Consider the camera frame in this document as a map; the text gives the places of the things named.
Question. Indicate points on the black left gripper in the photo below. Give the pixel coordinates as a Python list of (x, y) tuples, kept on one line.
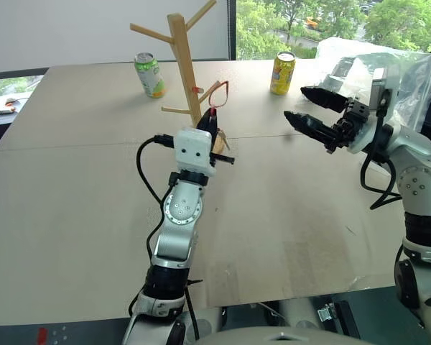
[(222, 158)]

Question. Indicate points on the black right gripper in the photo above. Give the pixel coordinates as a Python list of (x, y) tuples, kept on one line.
[(348, 127)]

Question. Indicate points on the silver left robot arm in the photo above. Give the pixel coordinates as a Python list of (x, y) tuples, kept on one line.
[(176, 240)]

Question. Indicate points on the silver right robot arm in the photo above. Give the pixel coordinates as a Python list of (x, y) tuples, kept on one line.
[(416, 179)]

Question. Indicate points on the wooden tree stand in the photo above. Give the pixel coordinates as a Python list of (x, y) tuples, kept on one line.
[(181, 64)]

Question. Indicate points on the small red strip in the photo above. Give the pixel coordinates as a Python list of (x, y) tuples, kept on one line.
[(198, 88)]

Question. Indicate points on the yellow drink can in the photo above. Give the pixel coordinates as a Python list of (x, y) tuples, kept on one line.
[(283, 73)]

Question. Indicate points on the green drink can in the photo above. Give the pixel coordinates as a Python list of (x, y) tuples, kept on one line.
[(151, 75)]

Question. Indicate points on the clear plastic bag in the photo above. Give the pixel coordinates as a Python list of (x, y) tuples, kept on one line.
[(413, 72)]

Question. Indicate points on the silver metal buckle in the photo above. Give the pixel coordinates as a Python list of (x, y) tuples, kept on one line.
[(327, 312)]

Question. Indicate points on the small white device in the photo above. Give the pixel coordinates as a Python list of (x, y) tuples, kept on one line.
[(3, 110)]

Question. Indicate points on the grey robot torso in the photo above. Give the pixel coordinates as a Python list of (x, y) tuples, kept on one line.
[(280, 336)]

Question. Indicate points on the red sticker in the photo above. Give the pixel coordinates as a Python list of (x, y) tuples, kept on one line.
[(42, 334)]

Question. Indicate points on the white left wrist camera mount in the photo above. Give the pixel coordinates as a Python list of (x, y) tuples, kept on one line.
[(194, 151)]

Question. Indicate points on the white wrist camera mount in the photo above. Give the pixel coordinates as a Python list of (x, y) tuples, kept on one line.
[(194, 151), (363, 138)]

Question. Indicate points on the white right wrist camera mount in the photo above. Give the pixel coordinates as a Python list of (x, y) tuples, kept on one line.
[(363, 138)]

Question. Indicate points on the dark window frame post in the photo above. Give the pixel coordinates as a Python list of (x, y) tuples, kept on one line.
[(231, 28)]

